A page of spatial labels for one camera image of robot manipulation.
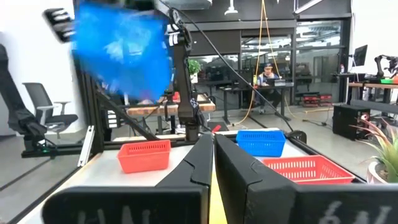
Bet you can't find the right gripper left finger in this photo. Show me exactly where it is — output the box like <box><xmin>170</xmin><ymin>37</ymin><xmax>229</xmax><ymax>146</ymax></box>
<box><xmin>42</xmin><ymin>133</ymin><xmax>215</xmax><ymax>224</ymax></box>

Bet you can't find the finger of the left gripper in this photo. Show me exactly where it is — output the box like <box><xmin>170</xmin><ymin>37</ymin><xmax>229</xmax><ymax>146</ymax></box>
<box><xmin>42</xmin><ymin>7</ymin><xmax>76</xmax><ymax>44</ymax></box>

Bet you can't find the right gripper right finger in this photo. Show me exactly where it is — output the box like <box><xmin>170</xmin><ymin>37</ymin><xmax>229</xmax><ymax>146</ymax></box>
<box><xmin>214</xmin><ymin>133</ymin><xmax>398</xmax><ymax>224</ymax></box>

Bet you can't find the red plastic basket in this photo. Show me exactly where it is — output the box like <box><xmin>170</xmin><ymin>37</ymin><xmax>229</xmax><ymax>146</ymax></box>
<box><xmin>117</xmin><ymin>139</ymin><xmax>172</xmax><ymax>174</ymax></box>
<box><xmin>262</xmin><ymin>154</ymin><xmax>356</xmax><ymax>185</ymax></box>

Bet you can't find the blue plastic basket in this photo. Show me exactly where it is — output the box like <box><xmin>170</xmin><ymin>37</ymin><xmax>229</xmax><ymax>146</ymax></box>
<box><xmin>71</xmin><ymin>2</ymin><xmax>174</xmax><ymax>101</ymax></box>
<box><xmin>235</xmin><ymin>129</ymin><xmax>287</xmax><ymax>158</ymax></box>

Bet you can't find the black office chair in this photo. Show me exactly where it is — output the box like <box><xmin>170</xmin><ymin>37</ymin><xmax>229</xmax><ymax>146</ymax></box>
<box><xmin>22</xmin><ymin>82</ymin><xmax>80</xmax><ymax>140</ymax></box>

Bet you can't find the wooden top work table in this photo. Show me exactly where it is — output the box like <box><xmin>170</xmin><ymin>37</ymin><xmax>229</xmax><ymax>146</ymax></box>
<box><xmin>126</xmin><ymin>93</ymin><xmax>216</xmax><ymax>135</ymax></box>

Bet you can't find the black office desk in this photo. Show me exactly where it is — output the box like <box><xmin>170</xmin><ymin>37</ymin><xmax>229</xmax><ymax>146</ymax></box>
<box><xmin>217</xmin><ymin>83</ymin><xmax>295</xmax><ymax>126</ymax></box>

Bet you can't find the red and black crate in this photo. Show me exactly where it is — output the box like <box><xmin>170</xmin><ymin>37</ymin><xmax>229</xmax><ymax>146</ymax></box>
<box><xmin>300</xmin><ymin>93</ymin><xmax>318</xmax><ymax>108</ymax></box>
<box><xmin>318</xmin><ymin>93</ymin><xmax>333</xmax><ymax>108</ymax></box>

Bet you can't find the black floor cabinet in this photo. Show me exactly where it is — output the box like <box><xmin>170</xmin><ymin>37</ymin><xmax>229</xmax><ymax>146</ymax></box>
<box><xmin>331</xmin><ymin>104</ymin><xmax>371</xmax><ymax>141</ymax></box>

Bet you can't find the person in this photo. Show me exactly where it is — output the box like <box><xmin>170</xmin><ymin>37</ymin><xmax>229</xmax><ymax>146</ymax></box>
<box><xmin>254</xmin><ymin>63</ymin><xmax>282</xmax><ymax>114</ymax></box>

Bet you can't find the spiky green potted plant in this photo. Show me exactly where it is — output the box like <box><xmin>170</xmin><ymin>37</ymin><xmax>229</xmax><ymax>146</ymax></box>
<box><xmin>349</xmin><ymin>115</ymin><xmax>398</xmax><ymax>184</ymax></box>

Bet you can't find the small leafy green plant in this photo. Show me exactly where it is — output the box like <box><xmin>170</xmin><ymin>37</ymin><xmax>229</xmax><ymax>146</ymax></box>
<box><xmin>187</xmin><ymin>58</ymin><xmax>202</xmax><ymax>84</ymax></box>

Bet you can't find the wooden top workbench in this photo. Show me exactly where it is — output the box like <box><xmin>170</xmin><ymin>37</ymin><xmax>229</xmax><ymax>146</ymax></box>
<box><xmin>347</xmin><ymin>81</ymin><xmax>398</xmax><ymax>104</ymax></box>

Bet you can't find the white pendant lamp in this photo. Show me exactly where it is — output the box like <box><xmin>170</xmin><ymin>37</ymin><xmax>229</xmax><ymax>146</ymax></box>
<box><xmin>224</xmin><ymin>0</ymin><xmax>239</xmax><ymax>16</ymax></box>

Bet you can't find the black computer monitor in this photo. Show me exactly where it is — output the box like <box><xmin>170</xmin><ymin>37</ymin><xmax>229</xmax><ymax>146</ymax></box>
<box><xmin>352</xmin><ymin>44</ymin><xmax>369</xmax><ymax>67</ymax></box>

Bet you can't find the silver metal rail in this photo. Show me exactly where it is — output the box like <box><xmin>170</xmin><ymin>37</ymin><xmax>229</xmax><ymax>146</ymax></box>
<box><xmin>77</xmin><ymin>124</ymin><xmax>95</xmax><ymax>167</ymax></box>

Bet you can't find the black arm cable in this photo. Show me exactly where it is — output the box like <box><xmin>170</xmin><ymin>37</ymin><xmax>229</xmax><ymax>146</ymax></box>
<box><xmin>158</xmin><ymin>0</ymin><xmax>295</xmax><ymax>133</ymax></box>

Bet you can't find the yellow hanging rope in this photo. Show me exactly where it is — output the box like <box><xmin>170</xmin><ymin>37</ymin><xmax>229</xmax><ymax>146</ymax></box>
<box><xmin>231</xmin><ymin>0</ymin><xmax>282</xmax><ymax>127</ymax></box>

